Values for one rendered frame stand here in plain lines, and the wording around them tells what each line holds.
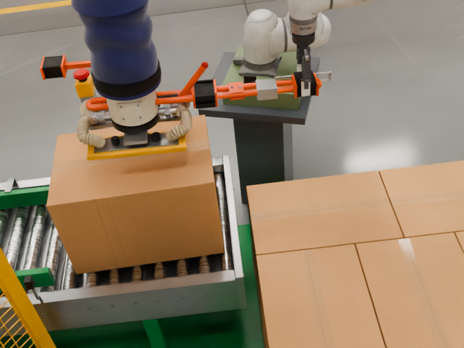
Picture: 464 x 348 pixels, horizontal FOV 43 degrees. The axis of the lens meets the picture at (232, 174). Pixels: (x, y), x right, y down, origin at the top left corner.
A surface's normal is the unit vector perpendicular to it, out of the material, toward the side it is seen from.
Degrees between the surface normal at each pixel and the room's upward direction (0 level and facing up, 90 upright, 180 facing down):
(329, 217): 0
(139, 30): 72
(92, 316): 90
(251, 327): 0
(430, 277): 0
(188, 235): 90
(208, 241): 90
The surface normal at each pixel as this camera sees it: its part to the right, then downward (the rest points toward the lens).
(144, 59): 0.79, 0.13
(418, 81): -0.08, -0.72
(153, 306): 0.08, 0.68
